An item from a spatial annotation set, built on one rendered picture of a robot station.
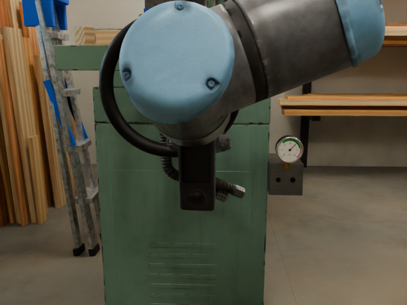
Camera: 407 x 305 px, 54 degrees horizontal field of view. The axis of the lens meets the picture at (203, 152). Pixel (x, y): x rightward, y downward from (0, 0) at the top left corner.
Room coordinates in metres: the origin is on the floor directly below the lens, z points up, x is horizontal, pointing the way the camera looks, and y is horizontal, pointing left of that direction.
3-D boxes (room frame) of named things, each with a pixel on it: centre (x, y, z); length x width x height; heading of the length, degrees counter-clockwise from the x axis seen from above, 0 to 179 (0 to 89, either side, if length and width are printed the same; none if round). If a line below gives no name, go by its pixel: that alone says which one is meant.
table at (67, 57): (1.04, 0.06, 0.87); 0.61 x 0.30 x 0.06; 87
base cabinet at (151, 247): (1.26, 0.04, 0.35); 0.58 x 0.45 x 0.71; 177
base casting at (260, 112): (1.27, 0.04, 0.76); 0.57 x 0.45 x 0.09; 177
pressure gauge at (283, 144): (0.92, -0.20, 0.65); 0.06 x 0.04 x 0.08; 87
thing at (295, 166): (0.99, -0.21, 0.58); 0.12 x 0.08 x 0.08; 177
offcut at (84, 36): (1.03, 0.30, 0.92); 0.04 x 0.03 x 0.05; 59
